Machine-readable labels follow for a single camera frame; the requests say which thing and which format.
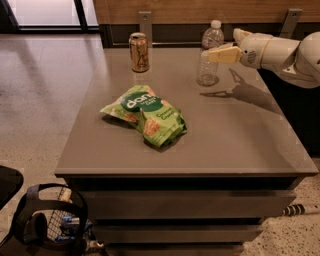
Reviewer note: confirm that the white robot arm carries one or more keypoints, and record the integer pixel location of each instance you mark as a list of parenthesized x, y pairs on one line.
[(293, 61)]

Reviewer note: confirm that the striped black white pole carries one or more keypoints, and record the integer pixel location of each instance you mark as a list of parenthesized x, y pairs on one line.
[(299, 209)]

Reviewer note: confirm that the clear plastic water bottle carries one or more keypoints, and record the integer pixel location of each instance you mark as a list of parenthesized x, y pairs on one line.
[(213, 37)]

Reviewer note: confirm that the green chip bag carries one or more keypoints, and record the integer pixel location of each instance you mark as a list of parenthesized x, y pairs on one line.
[(159, 122)]

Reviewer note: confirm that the black wire mesh basket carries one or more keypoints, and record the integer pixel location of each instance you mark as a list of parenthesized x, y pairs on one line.
[(50, 220)]

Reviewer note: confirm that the left metal wall bracket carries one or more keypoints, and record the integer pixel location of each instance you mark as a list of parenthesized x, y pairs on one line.
[(145, 25)]

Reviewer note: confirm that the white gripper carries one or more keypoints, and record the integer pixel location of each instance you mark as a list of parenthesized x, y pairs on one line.
[(254, 50)]

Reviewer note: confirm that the grey drawer cabinet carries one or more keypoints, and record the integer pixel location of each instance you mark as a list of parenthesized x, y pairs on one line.
[(206, 193)]

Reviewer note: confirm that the black chair seat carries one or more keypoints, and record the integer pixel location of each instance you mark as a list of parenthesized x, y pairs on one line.
[(11, 180)]

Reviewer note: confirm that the gold beverage can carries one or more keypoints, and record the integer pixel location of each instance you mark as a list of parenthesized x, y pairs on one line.
[(138, 44)]

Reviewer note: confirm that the right metal wall bracket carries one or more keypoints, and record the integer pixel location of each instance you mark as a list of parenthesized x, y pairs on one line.
[(290, 22)]

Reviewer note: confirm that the metal wall bracket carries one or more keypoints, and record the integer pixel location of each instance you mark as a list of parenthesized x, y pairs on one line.
[(290, 22), (145, 25)]

